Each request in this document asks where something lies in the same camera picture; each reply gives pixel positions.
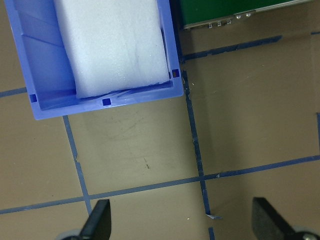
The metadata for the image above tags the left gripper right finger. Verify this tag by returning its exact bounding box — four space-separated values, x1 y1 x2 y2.
251 197 296 240

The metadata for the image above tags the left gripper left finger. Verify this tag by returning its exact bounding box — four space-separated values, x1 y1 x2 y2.
79 199 111 240

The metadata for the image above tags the blue bin left side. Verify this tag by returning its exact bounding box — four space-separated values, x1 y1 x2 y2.
4 0 184 120

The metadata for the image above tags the white foam pad left bin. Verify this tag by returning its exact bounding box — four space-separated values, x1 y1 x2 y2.
54 0 169 99

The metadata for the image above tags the green conveyor belt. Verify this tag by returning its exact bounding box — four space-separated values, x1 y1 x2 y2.
177 0 306 30

